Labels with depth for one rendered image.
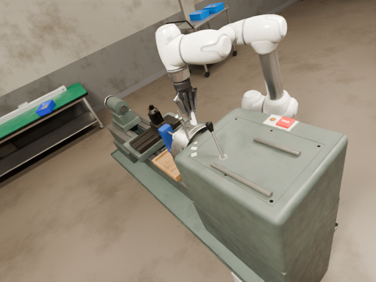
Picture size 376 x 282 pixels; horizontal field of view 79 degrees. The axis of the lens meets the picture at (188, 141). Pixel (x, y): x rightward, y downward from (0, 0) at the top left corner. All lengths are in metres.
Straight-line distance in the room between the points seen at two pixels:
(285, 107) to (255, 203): 0.96
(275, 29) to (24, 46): 4.51
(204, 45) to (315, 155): 0.57
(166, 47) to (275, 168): 0.61
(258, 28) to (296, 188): 0.81
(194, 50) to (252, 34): 0.54
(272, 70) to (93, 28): 4.26
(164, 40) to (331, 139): 0.74
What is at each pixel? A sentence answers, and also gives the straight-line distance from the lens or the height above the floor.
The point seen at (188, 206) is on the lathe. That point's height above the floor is 0.54.
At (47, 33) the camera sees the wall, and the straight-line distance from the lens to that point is 5.18.
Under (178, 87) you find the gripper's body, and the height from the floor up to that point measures 1.56.
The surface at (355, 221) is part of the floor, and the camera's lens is 2.33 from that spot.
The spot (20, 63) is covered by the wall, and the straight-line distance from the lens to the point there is 5.22.
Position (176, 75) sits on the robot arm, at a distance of 0.95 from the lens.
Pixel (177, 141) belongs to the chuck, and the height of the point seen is 1.20.
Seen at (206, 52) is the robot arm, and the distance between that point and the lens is 0.82.
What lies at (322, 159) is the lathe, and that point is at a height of 1.25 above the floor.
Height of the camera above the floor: 1.95
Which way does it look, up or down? 37 degrees down
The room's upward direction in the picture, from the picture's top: 22 degrees counter-clockwise
